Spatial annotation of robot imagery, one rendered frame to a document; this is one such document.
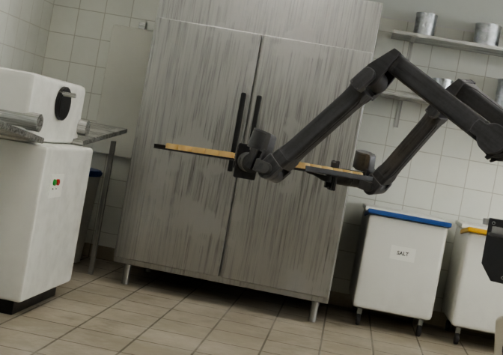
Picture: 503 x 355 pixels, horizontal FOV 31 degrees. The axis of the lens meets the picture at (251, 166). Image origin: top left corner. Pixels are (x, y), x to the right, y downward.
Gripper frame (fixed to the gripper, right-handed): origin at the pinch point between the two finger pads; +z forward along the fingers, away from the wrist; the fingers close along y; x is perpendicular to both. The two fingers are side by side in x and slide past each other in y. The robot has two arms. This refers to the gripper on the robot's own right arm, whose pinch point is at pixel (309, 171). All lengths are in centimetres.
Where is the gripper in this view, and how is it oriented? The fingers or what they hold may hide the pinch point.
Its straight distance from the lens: 307.7
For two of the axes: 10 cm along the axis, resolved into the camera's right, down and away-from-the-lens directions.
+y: 1.6, -9.9, -0.2
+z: -9.8, -1.6, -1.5
